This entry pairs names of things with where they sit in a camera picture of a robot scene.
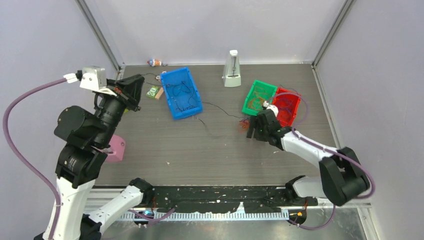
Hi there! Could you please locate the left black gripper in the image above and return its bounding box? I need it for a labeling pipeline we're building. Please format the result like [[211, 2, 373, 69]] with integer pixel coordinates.
[[97, 73, 147, 143]]

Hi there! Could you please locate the purple wire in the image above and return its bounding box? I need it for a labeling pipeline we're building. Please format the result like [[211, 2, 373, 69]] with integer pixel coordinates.
[[273, 84, 301, 123]]

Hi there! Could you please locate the black wire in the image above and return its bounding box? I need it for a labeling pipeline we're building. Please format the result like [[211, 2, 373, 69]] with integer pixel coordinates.
[[142, 72, 249, 138]]

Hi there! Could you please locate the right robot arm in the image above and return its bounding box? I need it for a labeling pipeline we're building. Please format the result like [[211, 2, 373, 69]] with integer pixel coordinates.
[[246, 109, 372, 207]]

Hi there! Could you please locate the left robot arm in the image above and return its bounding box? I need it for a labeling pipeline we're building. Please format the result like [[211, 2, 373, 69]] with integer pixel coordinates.
[[36, 74, 154, 240]]

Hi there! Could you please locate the green toy block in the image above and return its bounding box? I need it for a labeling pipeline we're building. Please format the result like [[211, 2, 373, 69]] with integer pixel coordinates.
[[146, 85, 160, 99]]

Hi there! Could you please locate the small round toy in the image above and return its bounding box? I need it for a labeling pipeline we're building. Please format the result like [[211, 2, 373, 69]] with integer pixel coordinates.
[[155, 71, 167, 82]]

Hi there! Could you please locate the wooden block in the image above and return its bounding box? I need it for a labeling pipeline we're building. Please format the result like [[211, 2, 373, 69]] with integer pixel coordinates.
[[154, 87, 164, 100]]

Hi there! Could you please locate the green plastic bin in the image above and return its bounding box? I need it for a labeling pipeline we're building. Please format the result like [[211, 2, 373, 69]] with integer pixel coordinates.
[[241, 79, 278, 116]]

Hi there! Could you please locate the small figurine toy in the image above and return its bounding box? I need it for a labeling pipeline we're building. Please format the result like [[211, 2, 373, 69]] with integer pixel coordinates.
[[147, 59, 163, 67]]

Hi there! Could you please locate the red plastic bin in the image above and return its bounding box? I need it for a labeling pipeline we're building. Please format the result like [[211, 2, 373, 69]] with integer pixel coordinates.
[[272, 85, 301, 127]]

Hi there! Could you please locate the white metronome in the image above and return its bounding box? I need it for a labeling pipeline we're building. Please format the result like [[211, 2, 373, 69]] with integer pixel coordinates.
[[222, 50, 241, 88]]

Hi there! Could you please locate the blue plastic bin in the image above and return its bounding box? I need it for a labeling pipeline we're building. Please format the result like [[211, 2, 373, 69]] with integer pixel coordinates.
[[161, 66, 204, 120]]

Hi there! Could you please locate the pink stand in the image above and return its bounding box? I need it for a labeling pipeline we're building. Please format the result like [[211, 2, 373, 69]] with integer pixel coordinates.
[[103, 134, 126, 163]]

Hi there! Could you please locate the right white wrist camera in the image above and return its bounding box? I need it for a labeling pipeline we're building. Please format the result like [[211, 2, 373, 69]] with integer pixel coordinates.
[[262, 100, 279, 117]]

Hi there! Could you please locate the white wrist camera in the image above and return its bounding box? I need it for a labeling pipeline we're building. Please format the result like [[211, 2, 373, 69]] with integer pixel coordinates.
[[262, 100, 279, 117], [63, 66, 117, 97]]

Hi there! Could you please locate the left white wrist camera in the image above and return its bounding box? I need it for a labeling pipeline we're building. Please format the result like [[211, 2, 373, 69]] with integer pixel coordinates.
[[63, 66, 117, 97]]

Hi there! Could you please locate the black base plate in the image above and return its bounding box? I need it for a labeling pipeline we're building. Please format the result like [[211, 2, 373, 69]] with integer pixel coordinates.
[[139, 185, 318, 214]]

